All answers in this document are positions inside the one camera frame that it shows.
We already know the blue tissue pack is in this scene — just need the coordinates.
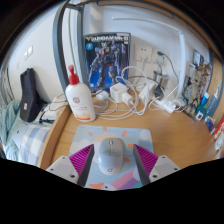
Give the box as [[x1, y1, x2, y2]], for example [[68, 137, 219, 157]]
[[203, 115, 216, 133]]

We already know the white computer mouse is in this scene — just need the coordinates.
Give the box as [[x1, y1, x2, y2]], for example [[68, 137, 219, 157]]
[[97, 137, 125, 175]]

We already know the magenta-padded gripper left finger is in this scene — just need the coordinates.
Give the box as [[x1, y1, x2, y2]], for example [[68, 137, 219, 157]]
[[45, 143, 95, 187]]

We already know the black bag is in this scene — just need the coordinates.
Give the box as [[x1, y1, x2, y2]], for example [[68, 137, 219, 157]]
[[19, 67, 44, 123]]

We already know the white desk lamp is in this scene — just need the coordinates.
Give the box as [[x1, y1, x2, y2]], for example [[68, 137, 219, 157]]
[[111, 16, 188, 101]]

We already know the blue robot model kit box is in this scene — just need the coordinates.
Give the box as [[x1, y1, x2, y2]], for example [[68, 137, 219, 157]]
[[83, 32, 132, 94]]

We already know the pastel printed mouse pad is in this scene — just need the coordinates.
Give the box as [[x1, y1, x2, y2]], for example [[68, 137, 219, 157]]
[[68, 124, 155, 190]]

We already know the teal and checked bedding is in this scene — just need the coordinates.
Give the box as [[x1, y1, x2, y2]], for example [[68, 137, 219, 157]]
[[0, 99, 51, 164]]

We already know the blue and white tube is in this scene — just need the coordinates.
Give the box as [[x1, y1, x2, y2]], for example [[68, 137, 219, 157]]
[[199, 91, 211, 114]]

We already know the grey metal desk frame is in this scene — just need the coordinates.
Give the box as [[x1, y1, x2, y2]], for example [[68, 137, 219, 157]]
[[53, 0, 89, 94]]

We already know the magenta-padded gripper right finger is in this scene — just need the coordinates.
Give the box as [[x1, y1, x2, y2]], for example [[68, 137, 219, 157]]
[[132, 144, 181, 186]]

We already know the white wall switch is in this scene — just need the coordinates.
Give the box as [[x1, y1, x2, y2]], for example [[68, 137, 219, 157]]
[[23, 44, 34, 61]]

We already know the white cable tangle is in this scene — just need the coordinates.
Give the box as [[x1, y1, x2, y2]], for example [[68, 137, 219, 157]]
[[89, 65, 184, 122]]

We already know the white charger block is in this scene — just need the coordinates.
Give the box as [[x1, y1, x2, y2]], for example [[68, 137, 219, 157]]
[[137, 79, 157, 105], [109, 82, 129, 104]]

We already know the colourful figurine box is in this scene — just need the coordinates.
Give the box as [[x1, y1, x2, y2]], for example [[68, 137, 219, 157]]
[[184, 49, 213, 118]]

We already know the white wall socket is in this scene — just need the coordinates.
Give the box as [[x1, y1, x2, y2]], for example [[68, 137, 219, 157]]
[[134, 44, 154, 63]]

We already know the white red-capped lotion bottle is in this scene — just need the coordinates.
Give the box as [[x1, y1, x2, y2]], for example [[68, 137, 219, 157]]
[[64, 64, 97, 123]]

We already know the small white square clock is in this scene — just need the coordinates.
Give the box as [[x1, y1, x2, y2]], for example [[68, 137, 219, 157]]
[[195, 111, 205, 122]]

